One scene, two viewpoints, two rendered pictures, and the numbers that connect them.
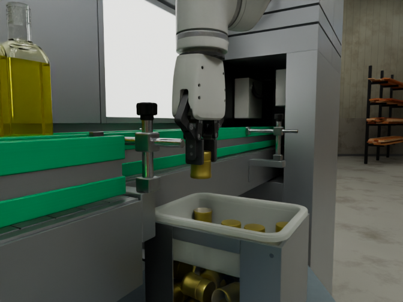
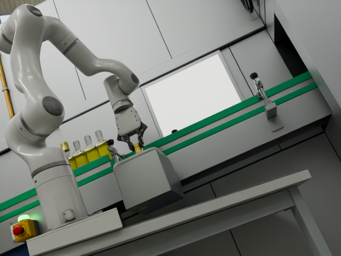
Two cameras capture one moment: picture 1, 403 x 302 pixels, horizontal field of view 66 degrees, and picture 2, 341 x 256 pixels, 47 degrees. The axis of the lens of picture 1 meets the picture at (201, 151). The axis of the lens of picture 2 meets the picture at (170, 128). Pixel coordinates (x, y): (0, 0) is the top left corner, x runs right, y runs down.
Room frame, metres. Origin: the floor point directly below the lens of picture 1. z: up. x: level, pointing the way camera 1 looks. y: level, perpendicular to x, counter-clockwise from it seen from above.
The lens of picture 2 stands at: (0.07, -1.41, 0.55)
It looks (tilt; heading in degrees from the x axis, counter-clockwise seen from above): 21 degrees up; 67
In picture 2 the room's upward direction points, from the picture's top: 22 degrees counter-clockwise
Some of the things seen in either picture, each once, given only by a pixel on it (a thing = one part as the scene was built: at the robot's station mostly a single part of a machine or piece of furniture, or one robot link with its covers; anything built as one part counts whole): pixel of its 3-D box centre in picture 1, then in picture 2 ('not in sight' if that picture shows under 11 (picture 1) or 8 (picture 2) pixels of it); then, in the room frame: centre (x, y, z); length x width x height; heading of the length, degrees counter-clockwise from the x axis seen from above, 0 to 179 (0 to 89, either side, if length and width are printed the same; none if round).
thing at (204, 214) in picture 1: (202, 221); not in sight; (0.58, 0.00, 0.96); 0.04 x 0.04 x 0.04
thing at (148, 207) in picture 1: (125, 210); not in sight; (0.46, 0.11, 1.02); 0.09 x 0.04 x 0.07; 60
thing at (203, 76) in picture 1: (201, 85); (127, 121); (0.51, 0.00, 1.21); 0.10 x 0.07 x 0.11; 148
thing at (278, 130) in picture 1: (270, 148); (265, 99); (1.00, -0.23, 1.07); 0.17 x 0.05 x 0.23; 60
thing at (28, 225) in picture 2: not in sight; (26, 231); (0.04, 0.26, 0.96); 0.07 x 0.07 x 0.07; 60
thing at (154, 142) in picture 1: (134, 146); (116, 155); (0.45, 0.10, 1.12); 0.17 x 0.03 x 0.12; 60
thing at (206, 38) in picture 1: (202, 47); (123, 107); (0.51, 0.00, 1.27); 0.09 x 0.08 x 0.03; 148
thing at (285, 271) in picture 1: (214, 258); (152, 185); (0.51, -0.02, 0.92); 0.27 x 0.17 x 0.15; 60
